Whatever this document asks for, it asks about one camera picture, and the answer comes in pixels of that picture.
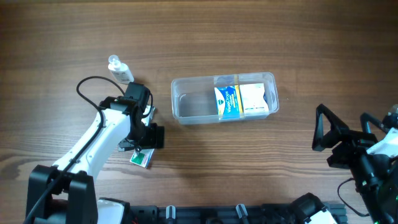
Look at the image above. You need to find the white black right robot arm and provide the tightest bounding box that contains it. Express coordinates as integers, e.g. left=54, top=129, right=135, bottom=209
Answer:
left=312, top=104, right=397, bottom=223

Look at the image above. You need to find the clear plastic container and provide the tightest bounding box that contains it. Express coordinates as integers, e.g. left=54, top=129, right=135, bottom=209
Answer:
left=171, top=72, right=279, bottom=124

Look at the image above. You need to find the white green medicine box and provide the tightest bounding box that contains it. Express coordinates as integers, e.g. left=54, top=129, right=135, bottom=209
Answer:
left=130, top=149, right=155, bottom=169

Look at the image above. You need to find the white lotion bottle clear cap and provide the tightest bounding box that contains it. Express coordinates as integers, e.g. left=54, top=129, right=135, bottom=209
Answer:
left=108, top=55, right=134, bottom=84

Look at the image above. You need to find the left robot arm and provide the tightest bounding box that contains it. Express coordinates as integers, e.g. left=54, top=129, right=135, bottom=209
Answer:
left=24, top=83, right=164, bottom=223

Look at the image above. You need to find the blue yellow VapoDrops box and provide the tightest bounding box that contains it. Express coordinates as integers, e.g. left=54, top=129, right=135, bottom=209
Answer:
left=214, top=85, right=244, bottom=120

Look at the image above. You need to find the white blue medicine box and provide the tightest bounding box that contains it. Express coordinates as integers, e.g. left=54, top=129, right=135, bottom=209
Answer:
left=239, top=83, right=269, bottom=114

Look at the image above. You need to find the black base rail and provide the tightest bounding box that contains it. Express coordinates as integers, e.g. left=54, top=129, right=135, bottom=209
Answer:
left=128, top=203, right=348, bottom=224

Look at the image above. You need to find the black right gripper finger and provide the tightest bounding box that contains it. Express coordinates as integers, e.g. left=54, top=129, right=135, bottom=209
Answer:
left=360, top=113, right=387, bottom=134
left=312, top=103, right=351, bottom=152

